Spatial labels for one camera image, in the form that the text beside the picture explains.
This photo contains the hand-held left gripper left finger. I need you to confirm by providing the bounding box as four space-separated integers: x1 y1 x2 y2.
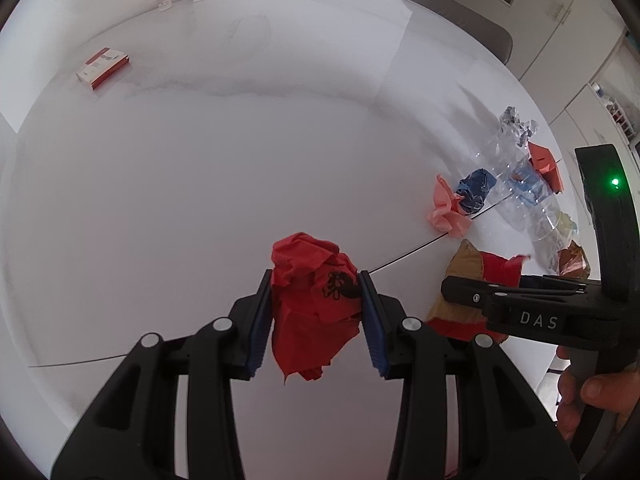
50 269 275 480

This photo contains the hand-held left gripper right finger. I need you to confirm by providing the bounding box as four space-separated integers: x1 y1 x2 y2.
358 270 581 480

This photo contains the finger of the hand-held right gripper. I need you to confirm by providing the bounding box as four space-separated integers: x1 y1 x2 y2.
520 274 590 295
441 275 511 312

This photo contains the red and gold snack wrapper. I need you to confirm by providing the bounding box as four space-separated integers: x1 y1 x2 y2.
425 239 532 343

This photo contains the red paper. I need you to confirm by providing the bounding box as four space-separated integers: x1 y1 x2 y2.
271 232 362 386

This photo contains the pink paper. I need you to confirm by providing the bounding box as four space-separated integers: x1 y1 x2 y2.
427 174 473 238

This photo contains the clear plastic bottle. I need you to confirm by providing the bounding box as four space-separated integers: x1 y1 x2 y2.
480 127 576 271

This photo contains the blue paper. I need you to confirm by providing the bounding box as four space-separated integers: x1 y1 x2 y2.
456 167 497 213

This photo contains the person's right hand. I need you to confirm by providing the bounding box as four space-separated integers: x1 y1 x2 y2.
556 347 640 441

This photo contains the brown crumpled paper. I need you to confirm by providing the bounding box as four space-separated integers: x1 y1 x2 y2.
556 240 591 278

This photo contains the orange crumpled paper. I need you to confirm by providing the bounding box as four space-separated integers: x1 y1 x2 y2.
527 142 565 195

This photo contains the silver crumpled foil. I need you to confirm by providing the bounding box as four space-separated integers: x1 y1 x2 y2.
499 106 540 145

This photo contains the white shelf unit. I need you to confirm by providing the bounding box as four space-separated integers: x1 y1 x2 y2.
590 77 640 143

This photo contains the white cabinet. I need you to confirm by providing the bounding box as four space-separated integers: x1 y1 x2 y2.
425 0 626 81

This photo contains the grey upholstered chair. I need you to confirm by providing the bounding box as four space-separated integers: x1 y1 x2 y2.
395 0 515 66

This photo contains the red and white box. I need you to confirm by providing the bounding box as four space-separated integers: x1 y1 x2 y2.
76 47 132 92

